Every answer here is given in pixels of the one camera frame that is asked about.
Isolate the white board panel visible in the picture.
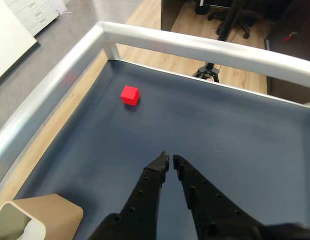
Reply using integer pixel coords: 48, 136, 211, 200
0, 0, 42, 89

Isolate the black office chair base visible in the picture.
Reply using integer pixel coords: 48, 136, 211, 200
207, 8, 258, 40

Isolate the dark cabinet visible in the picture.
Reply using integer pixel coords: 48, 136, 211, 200
264, 23, 310, 104

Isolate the white drawer cabinet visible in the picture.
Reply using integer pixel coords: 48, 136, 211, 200
8, 0, 68, 37

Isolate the beige box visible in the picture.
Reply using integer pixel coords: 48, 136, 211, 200
0, 193, 84, 240

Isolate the dark wooden desk panel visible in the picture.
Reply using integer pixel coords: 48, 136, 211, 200
160, 0, 182, 32

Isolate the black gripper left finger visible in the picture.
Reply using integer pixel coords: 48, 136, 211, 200
89, 150, 170, 240

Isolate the red cube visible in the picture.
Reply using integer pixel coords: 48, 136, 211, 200
120, 85, 141, 106

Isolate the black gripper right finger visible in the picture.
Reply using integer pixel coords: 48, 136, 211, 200
172, 154, 265, 240

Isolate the small red tool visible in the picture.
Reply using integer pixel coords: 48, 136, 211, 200
282, 31, 298, 43

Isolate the silver table rail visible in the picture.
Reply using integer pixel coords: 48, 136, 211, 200
0, 20, 310, 187

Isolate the white crumpled tissue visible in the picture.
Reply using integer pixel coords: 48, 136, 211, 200
18, 219, 39, 240

